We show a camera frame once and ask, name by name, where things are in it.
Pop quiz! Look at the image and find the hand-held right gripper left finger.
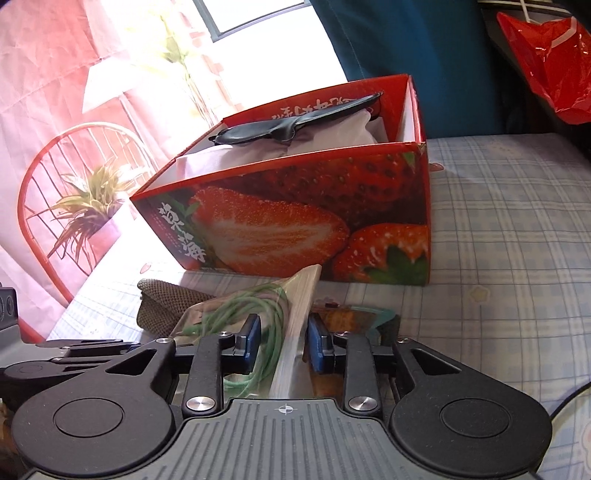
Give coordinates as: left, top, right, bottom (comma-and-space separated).
105, 314, 262, 417

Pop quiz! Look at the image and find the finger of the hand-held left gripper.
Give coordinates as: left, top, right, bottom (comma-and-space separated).
34, 338, 148, 376

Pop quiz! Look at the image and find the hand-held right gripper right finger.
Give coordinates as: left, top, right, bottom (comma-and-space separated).
307, 315, 463, 414

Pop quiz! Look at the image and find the green cable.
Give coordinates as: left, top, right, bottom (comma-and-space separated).
170, 264, 322, 400

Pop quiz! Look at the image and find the red strawberry print cardboard box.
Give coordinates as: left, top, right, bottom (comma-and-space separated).
130, 74, 433, 287

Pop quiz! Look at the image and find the brown and teal soft item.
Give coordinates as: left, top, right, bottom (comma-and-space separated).
310, 302, 402, 344

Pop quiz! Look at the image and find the brown knit cloth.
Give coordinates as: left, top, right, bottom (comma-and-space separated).
137, 278, 216, 331

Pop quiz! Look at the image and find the dark blue curtain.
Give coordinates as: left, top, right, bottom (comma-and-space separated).
311, 0, 514, 139

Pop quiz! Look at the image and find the window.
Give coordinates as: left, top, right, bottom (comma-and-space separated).
191, 0, 315, 45

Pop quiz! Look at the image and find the red plastic bag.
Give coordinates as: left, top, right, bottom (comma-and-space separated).
496, 11, 591, 125

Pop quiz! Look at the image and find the green cord coil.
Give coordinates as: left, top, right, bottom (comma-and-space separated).
181, 284, 291, 396

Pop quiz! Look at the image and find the black cable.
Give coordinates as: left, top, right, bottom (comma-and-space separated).
549, 385, 591, 418

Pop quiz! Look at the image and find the white hanging strap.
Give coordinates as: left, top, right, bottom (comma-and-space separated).
517, 0, 579, 48

